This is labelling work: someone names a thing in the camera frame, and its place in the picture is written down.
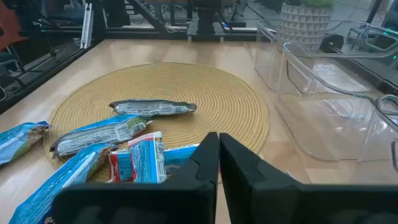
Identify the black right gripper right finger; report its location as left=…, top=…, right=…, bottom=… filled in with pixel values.
left=219, top=133, right=398, bottom=224

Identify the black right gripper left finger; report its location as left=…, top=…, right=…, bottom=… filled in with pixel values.
left=52, top=131, right=221, bottom=224

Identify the red and blue granola bar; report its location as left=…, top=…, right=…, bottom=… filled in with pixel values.
left=108, top=144, right=200, bottom=184
left=127, top=131, right=168, bottom=184

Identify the blue and grey granola bar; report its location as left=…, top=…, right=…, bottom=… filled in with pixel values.
left=49, top=114, right=153, bottom=157

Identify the clear plastic bin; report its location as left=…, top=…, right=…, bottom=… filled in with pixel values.
left=275, top=21, right=398, bottom=162
left=284, top=94, right=398, bottom=187
left=254, top=19, right=289, bottom=93

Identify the round woven straw placemat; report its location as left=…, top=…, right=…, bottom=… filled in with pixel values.
left=42, top=62, right=270, bottom=184

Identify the succulent in patterned pot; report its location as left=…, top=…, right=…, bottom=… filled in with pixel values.
left=277, top=0, right=335, bottom=53

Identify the silver aluminium extrusion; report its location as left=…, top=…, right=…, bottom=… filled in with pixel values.
left=80, top=2, right=94, bottom=50

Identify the orange chair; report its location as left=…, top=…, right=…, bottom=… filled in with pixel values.
left=0, top=0, right=29, bottom=51

